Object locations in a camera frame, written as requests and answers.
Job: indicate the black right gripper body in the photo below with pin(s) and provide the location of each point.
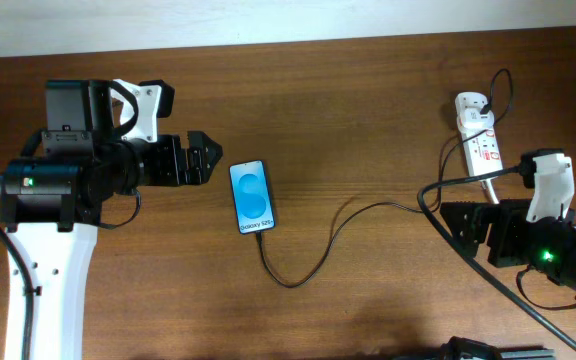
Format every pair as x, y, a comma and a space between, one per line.
541, 244

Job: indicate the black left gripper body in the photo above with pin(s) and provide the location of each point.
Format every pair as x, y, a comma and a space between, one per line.
163, 160

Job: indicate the blue Galaxy S25+ smartphone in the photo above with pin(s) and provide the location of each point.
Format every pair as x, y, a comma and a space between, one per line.
252, 197

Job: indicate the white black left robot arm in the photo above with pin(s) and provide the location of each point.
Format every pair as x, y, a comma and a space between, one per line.
101, 140

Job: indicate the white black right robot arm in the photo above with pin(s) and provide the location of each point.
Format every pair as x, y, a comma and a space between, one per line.
565, 275

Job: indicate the white USB charger plug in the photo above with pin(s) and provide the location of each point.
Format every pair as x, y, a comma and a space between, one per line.
470, 119

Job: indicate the white power strip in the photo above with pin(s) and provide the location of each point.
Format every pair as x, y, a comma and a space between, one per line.
480, 147

